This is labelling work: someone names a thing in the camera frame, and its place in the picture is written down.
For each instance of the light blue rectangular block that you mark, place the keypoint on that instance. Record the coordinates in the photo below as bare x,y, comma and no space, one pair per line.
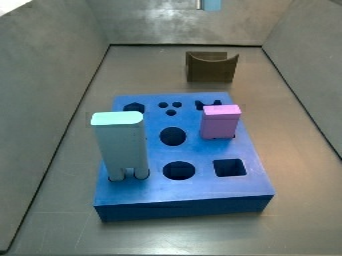
211,5

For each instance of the blue shape sorter board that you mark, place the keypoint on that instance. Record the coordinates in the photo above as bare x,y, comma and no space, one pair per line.
199,176

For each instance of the black curved fixture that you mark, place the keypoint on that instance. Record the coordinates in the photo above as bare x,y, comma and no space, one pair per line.
210,66

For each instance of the purple rectangular block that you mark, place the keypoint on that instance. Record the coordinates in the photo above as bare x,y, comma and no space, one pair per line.
219,121

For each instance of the light blue double-round block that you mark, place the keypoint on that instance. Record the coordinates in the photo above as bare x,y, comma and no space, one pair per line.
119,131

